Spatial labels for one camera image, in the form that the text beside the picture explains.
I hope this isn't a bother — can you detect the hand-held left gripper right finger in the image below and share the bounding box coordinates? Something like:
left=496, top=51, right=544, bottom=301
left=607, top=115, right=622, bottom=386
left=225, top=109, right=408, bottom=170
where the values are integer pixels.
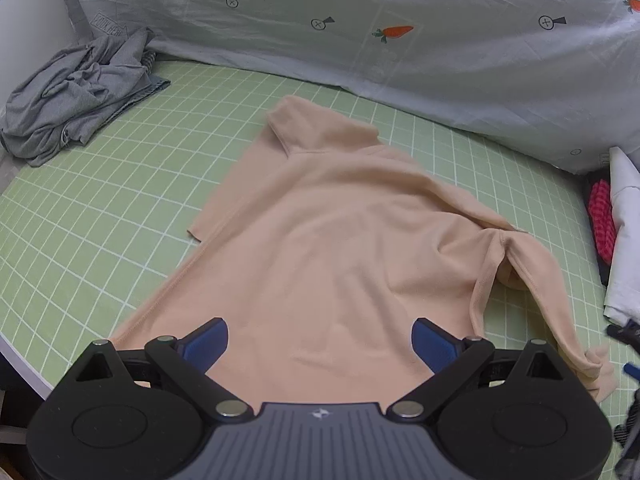
left=385, top=317, right=571, bottom=423

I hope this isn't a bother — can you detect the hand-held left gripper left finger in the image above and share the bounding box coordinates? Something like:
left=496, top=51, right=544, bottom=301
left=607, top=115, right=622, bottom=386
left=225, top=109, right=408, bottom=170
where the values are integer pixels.
left=70, top=317, right=257, bottom=423

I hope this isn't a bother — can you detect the beige long-sleeve shirt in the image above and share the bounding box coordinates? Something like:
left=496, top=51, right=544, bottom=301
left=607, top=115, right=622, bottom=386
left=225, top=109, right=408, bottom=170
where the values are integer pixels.
left=107, top=95, right=617, bottom=403

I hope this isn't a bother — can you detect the white cloth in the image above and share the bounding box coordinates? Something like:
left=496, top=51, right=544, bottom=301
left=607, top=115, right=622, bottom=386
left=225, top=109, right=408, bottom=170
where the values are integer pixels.
left=602, top=146, right=640, bottom=328

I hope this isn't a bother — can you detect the red checkered cloth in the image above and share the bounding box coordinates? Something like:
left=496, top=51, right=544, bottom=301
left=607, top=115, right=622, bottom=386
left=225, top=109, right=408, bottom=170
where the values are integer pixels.
left=587, top=179, right=618, bottom=266

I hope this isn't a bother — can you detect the blue-grey ribbed garment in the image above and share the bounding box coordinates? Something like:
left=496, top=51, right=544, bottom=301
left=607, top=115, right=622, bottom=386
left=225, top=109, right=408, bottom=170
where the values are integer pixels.
left=142, top=50, right=172, bottom=95

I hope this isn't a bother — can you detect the grey sweatshirt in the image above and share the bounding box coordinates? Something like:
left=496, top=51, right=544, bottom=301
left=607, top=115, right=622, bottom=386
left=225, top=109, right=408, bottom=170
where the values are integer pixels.
left=0, top=27, right=171, bottom=168

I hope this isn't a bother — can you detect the grey carrot-print sheet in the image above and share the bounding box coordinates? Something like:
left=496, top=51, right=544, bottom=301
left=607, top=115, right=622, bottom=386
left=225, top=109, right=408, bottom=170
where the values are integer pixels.
left=55, top=0, right=640, bottom=176

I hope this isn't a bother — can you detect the white panel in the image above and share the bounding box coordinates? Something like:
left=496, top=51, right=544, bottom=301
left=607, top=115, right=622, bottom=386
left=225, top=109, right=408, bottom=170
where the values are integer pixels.
left=0, top=0, right=76, bottom=111

